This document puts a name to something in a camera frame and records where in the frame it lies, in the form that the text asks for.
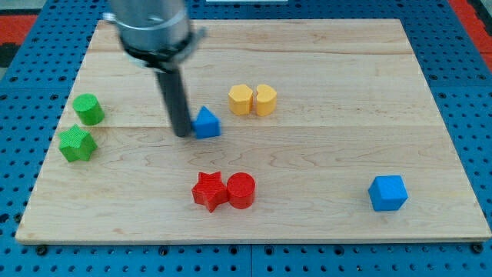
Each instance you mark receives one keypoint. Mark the wooden board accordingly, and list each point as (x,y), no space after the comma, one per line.
(352,104)

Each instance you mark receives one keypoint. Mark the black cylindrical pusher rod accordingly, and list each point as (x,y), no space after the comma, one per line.
(175,100)

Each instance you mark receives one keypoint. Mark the yellow heart block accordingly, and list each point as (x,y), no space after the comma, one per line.
(266,100)

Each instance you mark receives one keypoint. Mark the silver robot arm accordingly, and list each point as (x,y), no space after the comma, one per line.
(158,34)

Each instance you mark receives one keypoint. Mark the blue triangle block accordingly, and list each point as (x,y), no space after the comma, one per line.
(206,124)

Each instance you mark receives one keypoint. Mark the blue cube block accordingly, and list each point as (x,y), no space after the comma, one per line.
(387,193)

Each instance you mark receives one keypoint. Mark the red star block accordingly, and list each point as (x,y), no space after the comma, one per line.
(209,190)

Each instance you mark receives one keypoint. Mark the green star block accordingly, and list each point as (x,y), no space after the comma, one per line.
(76,144)

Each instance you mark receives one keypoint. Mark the red cylinder block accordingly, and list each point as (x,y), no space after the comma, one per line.
(241,190)

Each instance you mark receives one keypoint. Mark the yellow pentagon block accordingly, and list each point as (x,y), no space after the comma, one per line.
(240,99)

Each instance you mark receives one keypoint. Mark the green cylinder block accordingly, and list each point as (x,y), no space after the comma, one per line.
(88,109)

